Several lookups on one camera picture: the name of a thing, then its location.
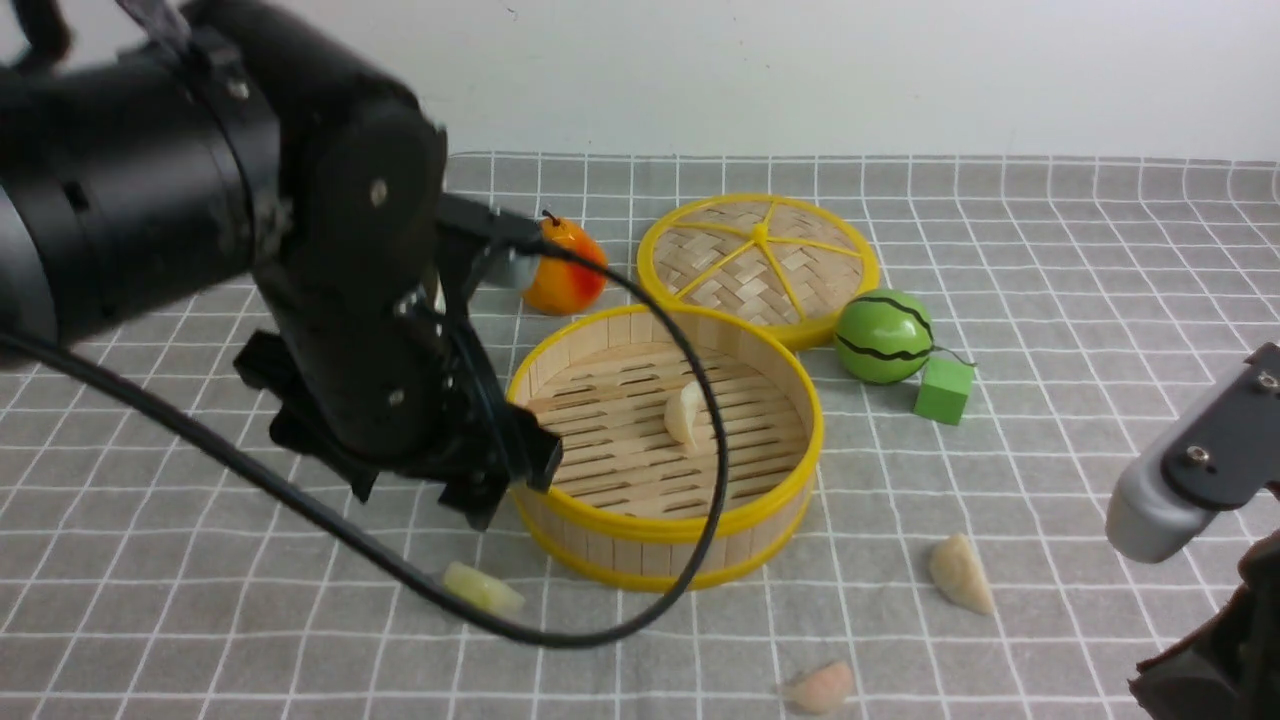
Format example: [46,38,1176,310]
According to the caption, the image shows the woven bamboo steamer lid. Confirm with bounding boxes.
[635,193,881,351]

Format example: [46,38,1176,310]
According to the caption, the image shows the green toy watermelon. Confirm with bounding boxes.
[833,287,934,386]

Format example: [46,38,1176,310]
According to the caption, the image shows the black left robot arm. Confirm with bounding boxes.
[3,1,563,529]

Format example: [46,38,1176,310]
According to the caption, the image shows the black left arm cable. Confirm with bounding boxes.
[0,234,731,650]

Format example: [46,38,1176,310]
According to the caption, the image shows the pink dumpling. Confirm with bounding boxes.
[780,661,856,716]

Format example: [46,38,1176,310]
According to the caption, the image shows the bamboo steamer tray yellow rim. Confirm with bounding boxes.
[508,306,826,593]

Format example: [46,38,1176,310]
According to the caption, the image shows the orange toy pear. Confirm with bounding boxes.
[522,209,608,316]

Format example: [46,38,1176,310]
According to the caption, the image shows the green cube block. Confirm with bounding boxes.
[913,357,977,427]

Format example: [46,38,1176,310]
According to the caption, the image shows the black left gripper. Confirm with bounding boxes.
[236,68,563,530]

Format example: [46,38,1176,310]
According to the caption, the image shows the grey grid tablecloth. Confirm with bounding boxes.
[1,152,1277,719]

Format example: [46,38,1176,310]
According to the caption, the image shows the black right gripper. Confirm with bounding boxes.
[1129,533,1279,719]

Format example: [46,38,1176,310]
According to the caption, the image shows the pale green dumpling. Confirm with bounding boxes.
[442,562,525,618]

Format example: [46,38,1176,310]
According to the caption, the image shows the cream white dumpling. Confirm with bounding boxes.
[928,534,995,616]

